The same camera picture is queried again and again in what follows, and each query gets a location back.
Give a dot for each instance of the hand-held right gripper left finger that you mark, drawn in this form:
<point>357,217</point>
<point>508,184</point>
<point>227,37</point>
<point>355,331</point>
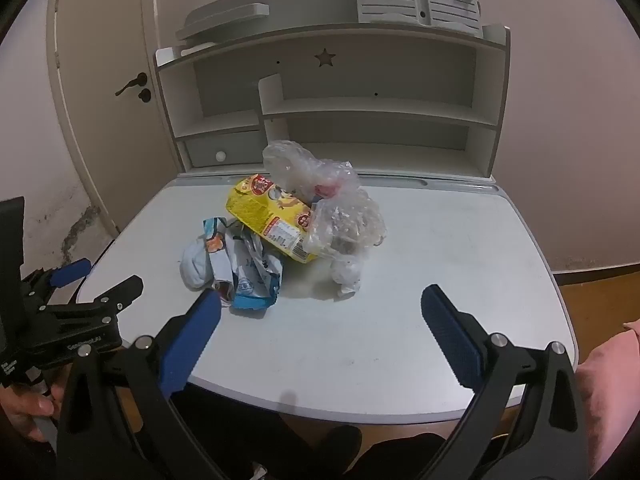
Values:
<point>192,342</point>

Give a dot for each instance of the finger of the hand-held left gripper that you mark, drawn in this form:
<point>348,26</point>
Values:
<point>117,292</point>
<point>70,271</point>

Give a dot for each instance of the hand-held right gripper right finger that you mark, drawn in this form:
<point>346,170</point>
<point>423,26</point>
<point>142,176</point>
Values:
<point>450,337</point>

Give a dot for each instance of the blue white snack wrapper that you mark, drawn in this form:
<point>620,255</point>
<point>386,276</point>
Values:
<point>250,280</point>

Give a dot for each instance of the white tissue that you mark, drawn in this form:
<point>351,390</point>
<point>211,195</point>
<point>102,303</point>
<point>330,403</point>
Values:
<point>346,272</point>

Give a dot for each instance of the yellow snack packet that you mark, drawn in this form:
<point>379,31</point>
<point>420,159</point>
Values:
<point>255,207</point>

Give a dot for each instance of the clear plastic bag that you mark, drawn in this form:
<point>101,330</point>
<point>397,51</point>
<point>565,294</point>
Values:
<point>345,215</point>

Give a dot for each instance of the person's left hand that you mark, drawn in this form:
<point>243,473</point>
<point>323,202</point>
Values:
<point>25,407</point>

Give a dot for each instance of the person's black pants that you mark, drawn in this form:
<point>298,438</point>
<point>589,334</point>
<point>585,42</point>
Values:
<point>280,440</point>

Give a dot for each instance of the pink blanket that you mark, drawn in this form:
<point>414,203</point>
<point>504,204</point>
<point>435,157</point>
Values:
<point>610,395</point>

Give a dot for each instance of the grey drawer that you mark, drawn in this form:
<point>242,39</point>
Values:
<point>240,147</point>

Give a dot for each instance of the black door lock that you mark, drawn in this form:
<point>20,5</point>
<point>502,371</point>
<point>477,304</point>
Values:
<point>144,95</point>

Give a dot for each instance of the white desk shelf unit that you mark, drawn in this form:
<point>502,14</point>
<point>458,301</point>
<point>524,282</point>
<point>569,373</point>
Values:
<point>375,125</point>

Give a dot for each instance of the white door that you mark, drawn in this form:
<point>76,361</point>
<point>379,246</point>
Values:
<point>100,35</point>

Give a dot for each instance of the grey tray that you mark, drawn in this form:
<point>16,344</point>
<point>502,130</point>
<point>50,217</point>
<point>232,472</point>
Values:
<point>225,17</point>

